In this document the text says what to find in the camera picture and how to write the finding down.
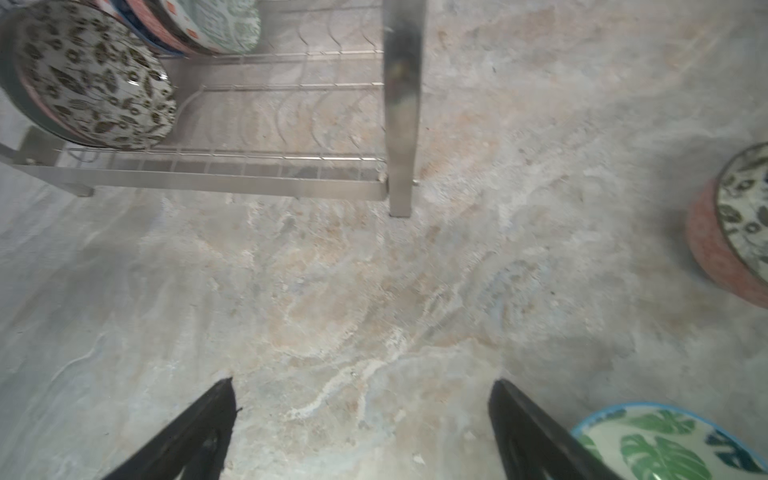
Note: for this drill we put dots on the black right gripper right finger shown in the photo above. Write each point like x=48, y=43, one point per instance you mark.
x=532, y=445

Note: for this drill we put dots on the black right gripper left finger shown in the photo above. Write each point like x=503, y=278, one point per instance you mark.
x=193, y=446

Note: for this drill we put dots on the green monstera leaf bowl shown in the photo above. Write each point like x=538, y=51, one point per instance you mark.
x=646, y=440

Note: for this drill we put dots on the black leaf pattern pink bowl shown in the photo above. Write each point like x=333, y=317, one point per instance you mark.
x=726, y=226

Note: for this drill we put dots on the green white patterned bowl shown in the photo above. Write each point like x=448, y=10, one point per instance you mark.
x=222, y=26

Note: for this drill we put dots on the stainless steel dish rack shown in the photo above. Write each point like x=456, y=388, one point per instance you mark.
x=326, y=106

